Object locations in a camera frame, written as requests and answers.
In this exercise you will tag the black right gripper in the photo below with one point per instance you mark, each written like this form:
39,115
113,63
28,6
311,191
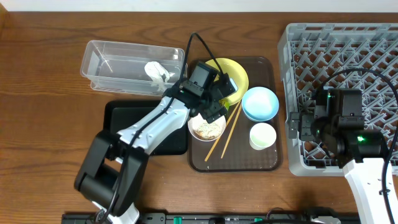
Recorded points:
303,126

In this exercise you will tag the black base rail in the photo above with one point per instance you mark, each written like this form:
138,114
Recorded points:
275,215

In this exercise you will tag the clear plastic waste bin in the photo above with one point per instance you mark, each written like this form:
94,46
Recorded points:
119,66

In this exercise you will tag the grey dishwasher rack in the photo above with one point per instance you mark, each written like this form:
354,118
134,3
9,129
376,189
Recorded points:
344,55

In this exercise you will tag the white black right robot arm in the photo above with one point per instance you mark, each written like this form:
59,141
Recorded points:
363,156

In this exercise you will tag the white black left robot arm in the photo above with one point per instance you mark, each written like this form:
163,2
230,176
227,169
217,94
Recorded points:
113,169

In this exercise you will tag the pale green plastic cup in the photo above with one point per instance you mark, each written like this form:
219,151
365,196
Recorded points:
261,136

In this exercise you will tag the light blue plastic bowl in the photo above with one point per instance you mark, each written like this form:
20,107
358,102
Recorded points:
260,104

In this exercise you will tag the black food waste tray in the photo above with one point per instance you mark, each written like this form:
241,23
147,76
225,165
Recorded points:
121,114

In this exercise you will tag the white napkin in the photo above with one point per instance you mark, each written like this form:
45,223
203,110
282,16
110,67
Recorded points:
158,74

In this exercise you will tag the wooden chopstick right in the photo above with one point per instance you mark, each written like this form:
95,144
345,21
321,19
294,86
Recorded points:
232,129

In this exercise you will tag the wooden chopstick left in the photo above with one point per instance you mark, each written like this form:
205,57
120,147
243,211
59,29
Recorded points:
216,142

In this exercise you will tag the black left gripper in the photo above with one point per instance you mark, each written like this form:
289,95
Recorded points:
214,109

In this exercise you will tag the dark brown serving tray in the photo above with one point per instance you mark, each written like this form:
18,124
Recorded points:
240,156

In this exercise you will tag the yellow plastic plate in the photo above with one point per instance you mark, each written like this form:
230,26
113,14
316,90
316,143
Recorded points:
239,76

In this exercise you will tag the green yellow snack wrapper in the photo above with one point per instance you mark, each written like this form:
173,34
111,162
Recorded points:
225,104

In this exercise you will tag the pink bowl with food scraps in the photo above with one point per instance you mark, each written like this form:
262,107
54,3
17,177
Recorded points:
204,131

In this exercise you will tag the wooden chopstick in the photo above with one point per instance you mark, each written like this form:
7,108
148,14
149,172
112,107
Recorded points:
232,129
216,142

